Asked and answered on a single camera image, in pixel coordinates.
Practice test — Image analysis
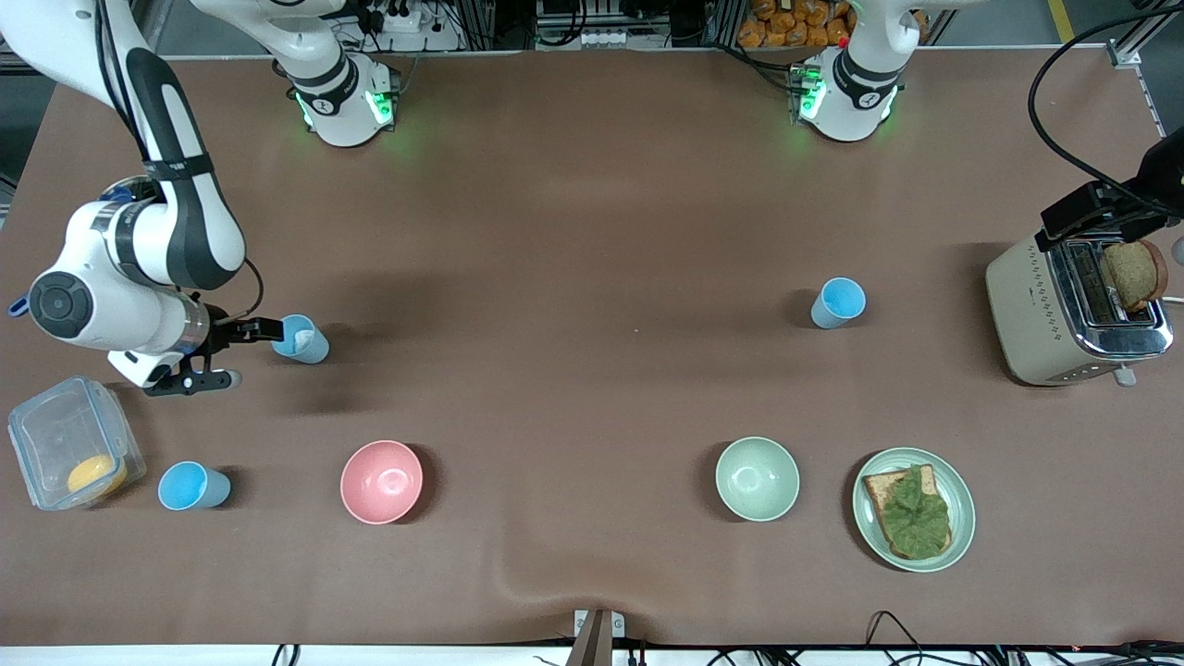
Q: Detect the pale green plate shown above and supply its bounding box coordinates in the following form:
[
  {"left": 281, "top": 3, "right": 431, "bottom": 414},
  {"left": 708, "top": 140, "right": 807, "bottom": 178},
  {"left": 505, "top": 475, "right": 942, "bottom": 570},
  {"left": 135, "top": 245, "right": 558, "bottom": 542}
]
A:
[{"left": 852, "top": 448, "right": 976, "bottom": 573}]

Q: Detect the pale green bowl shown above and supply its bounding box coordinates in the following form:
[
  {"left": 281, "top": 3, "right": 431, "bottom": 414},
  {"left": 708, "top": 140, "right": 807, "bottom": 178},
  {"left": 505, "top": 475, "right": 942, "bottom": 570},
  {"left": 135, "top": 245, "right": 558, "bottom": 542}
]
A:
[{"left": 715, "top": 437, "right": 801, "bottom": 523}]

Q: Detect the clear plastic food container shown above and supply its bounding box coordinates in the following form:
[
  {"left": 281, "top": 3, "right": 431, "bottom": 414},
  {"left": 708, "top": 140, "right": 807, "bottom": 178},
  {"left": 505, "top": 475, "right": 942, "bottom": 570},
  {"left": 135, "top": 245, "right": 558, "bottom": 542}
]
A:
[{"left": 7, "top": 376, "right": 147, "bottom": 512}]

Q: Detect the pink bowl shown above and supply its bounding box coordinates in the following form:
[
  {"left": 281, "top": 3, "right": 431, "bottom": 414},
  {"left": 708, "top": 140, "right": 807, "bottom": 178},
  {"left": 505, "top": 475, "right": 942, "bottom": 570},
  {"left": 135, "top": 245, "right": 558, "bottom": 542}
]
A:
[{"left": 339, "top": 440, "right": 424, "bottom": 525}]

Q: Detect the black looped floor cable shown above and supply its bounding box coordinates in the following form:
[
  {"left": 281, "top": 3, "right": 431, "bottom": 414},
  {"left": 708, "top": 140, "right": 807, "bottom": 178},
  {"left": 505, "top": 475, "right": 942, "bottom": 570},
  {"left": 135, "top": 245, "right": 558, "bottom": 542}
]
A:
[{"left": 865, "top": 610, "right": 928, "bottom": 666}]

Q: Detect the brown table cover cloth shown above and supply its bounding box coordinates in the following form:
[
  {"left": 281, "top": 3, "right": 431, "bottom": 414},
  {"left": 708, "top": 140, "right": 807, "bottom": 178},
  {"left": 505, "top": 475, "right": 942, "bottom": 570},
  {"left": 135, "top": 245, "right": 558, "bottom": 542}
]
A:
[{"left": 0, "top": 46, "right": 1184, "bottom": 648}]

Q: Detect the brown bread slice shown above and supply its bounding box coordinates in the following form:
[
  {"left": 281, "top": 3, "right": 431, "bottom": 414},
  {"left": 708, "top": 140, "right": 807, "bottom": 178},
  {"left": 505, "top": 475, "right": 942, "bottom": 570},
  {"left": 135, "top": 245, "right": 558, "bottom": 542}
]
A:
[{"left": 1101, "top": 239, "right": 1168, "bottom": 313}]

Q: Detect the toast bread slice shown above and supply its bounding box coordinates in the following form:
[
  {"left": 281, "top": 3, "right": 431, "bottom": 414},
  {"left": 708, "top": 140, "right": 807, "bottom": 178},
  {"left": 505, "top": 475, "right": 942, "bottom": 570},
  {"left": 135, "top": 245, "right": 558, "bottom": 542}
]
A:
[{"left": 863, "top": 464, "right": 954, "bottom": 561}]

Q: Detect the bag of orange food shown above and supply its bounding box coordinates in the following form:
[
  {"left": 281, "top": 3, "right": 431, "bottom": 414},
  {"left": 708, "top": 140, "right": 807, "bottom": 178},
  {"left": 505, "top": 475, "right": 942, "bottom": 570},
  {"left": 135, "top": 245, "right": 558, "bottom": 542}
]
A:
[{"left": 737, "top": 0, "right": 854, "bottom": 49}]

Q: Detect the grey metal clamp bracket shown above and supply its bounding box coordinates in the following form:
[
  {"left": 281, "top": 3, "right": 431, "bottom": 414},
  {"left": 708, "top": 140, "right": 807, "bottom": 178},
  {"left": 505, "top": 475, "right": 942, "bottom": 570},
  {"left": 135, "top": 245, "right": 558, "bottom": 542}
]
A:
[{"left": 573, "top": 609, "right": 625, "bottom": 666}]

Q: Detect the cream and chrome toaster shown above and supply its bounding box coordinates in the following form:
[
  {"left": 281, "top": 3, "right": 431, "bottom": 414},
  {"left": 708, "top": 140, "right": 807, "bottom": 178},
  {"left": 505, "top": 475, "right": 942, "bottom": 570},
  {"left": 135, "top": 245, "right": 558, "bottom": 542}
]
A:
[{"left": 985, "top": 231, "right": 1176, "bottom": 388}]

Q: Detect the light blue plastic cup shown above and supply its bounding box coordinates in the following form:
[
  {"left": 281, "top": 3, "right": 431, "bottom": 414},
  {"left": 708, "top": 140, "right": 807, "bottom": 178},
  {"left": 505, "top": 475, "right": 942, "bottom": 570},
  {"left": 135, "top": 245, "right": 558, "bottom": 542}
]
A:
[
  {"left": 811, "top": 277, "right": 868, "bottom": 330},
  {"left": 273, "top": 314, "right": 330, "bottom": 364},
  {"left": 157, "top": 461, "right": 232, "bottom": 512}
]

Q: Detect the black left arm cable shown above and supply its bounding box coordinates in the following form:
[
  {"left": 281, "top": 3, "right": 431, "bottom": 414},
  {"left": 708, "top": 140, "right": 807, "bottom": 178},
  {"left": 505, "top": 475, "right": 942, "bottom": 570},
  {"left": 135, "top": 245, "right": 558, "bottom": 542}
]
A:
[{"left": 1027, "top": 5, "right": 1184, "bottom": 200}]

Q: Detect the green lettuce leaf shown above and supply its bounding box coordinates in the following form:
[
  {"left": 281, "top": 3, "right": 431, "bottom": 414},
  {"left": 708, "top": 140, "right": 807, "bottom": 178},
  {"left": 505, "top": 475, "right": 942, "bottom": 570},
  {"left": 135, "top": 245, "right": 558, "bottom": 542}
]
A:
[{"left": 879, "top": 465, "right": 952, "bottom": 559}]

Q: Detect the round yellow food piece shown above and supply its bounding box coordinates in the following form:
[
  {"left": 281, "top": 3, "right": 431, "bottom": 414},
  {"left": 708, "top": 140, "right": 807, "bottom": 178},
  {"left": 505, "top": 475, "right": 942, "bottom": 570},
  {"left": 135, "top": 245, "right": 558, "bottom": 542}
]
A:
[{"left": 67, "top": 453, "right": 129, "bottom": 496}]

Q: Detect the white power strip with plugs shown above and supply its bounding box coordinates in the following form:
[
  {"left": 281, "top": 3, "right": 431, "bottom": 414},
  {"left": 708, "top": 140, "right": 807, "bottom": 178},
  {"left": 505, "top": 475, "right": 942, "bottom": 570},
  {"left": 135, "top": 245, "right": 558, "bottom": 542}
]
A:
[{"left": 363, "top": 0, "right": 428, "bottom": 34}]

